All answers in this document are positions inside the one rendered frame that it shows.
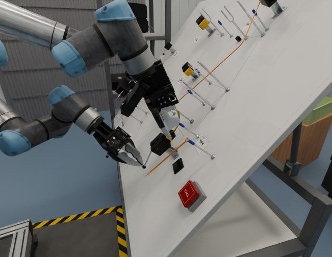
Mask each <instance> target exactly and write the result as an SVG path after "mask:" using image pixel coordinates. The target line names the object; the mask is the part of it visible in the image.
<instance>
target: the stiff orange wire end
mask: <svg viewBox="0 0 332 257"><path fill-rule="evenodd" d="M187 139H188V140H187V141H186V139H185V141H184V142H183V143H182V144H181V145H180V146H179V147H178V148H176V149H175V150H174V151H173V152H172V153H171V154H170V155H168V156H167V157H166V158H165V159H164V160H163V161H161V162H160V163H159V164H158V165H157V166H156V167H155V168H154V169H156V168H157V167H158V166H159V165H160V164H161V163H163V162H164V161H165V160H166V159H167V158H168V157H169V156H171V155H172V154H173V153H174V152H175V151H176V150H178V149H179V148H180V147H181V146H182V145H183V144H184V143H186V142H188V141H189V138H187ZM154 169H152V170H151V171H150V172H148V173H147V175H149V174H150V173H151V172H152V171H153V170H154ZM147 175H146V176H147Z"/></svg>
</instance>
